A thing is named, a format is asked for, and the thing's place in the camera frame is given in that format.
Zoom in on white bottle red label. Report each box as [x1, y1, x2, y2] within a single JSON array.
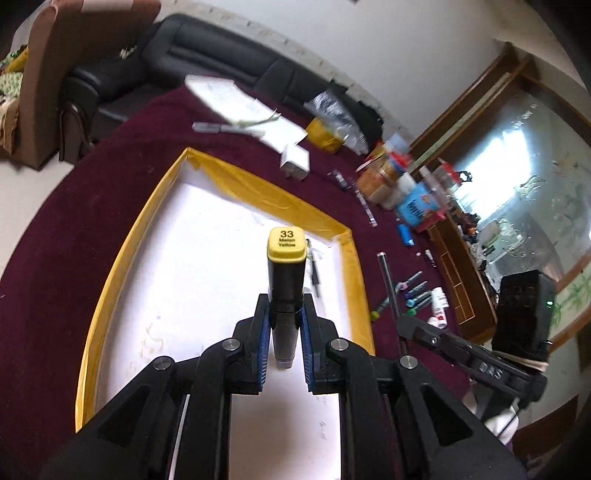
[[431, 287, 449, 310]]

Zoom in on black marker pink cap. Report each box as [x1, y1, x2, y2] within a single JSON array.
[[394, 270, 423, 292]]

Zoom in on black marker blue cap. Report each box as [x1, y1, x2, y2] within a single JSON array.
[[404, 280, 428, 299]]

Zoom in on clear-capped black gel pen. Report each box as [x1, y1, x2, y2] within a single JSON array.
[[377, 252, 408, 356]]

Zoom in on black barcode pen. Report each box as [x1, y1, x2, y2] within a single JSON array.
[[307, 239, 322, 298]]

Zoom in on black marker yellow caps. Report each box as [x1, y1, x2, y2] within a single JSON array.
[[266, 226, 308, 370]]

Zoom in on white bottle orange cap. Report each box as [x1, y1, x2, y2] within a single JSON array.
[[428, 309, 448, 329]]

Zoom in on black marker cyan cap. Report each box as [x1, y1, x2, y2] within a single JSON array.
[[406, 290, 431, 308]]

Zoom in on black marker yellow-white cap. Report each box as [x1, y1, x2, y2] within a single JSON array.
[[370, 298, 390, 322]]

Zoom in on white gloved right hand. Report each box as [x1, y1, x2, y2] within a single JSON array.
[[461, 389, 521, 446]]

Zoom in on wooden brick-pattern cabinet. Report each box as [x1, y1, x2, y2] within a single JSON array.
[[428, 215, 497, 344]]

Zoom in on nail clipper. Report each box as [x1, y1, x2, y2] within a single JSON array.
[[424, 249, 437, 268]]

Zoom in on clear syringe pen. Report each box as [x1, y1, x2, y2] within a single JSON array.
[[353, 186, 378, 228]]

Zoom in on white plastic tub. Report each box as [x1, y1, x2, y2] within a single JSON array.
[[381, 173, 417, 211]]

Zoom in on orange labelled jar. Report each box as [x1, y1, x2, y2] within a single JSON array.
[[356, 162, 402, 204]]

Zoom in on gold-taped white box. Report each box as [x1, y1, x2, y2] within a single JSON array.
[[75, 149, 374, 479]]

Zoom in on stacked coloured tape rolls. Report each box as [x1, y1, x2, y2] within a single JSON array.
[[356, 142, 412, 173]]

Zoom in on white charger plug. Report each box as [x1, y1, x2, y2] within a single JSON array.
[[280, 145, 310, 181]]

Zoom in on gold tape roll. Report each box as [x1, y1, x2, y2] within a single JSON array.
[[305, 118, 344, 154]]

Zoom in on white pen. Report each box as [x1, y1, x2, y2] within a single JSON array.
[[191, 122, 264, 139]]

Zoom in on white papers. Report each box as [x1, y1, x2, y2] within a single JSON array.
[[184, 75, 308, 153]]

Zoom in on black leather sofa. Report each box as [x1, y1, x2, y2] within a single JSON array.
[[59, 14, 384, 164]]

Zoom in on brown armchair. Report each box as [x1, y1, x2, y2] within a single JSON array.
[[1, 1, 161, 170]]

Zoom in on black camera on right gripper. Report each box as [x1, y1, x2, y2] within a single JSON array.
[[492, 270, 556, 363]]

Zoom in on blue battery pack with wire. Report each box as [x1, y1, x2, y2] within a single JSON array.
[[397, 223, 415, 247]]

